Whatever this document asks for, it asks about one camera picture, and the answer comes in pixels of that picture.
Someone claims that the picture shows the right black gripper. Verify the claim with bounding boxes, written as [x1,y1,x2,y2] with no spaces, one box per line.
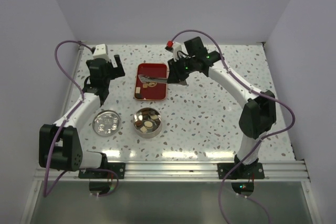
[167,55,196,83]

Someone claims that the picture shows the metal tongs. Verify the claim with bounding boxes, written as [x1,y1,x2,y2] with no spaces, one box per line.
[138,74,167,83]

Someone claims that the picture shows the round metal tin lid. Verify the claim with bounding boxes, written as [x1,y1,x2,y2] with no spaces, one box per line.
[92,110,121,137]

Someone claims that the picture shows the brown cup chocolate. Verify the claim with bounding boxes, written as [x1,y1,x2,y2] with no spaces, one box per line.
[134,120,143,126]

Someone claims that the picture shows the white cube chocolate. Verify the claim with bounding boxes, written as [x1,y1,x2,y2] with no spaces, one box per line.
[140,126,147,133]

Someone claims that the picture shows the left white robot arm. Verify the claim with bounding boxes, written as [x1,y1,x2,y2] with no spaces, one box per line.
[38,55,125,178]

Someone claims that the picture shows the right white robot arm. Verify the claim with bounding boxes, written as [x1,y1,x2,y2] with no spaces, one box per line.
[165,37,276,178]

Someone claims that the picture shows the white rectangular chocolate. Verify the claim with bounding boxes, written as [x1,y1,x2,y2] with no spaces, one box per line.
[135,87,141,94]

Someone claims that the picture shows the dark oval chocolate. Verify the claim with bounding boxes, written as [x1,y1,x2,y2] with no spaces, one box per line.
[135,93,142,99]

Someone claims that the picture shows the red rectangular tray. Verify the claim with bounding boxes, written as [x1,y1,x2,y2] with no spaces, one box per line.
[134,63,167,101]

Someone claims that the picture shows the round metal tin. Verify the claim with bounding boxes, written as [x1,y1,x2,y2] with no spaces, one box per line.
[132,108,163,139]

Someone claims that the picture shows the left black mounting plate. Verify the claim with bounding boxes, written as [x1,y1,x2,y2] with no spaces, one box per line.
[78,162,126,179]

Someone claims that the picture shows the black mounting plate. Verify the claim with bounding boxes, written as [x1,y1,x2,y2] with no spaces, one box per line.
[217,162,265,180]
[78,162,126,179]

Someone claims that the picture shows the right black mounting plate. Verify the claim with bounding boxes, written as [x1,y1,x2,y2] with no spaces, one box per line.
[217,162,265,180]

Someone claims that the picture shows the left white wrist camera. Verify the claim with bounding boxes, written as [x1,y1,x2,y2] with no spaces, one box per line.
[92,44,109,61]

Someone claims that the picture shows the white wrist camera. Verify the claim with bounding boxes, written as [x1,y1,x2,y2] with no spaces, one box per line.
[92,44,109,61]
[172,42,183,61]

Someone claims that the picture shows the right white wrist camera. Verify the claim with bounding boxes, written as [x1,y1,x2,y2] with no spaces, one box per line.
[172,42,183,61]

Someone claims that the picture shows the aluminium front rail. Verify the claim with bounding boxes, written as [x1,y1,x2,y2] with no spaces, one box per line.
[34,158,312,183]

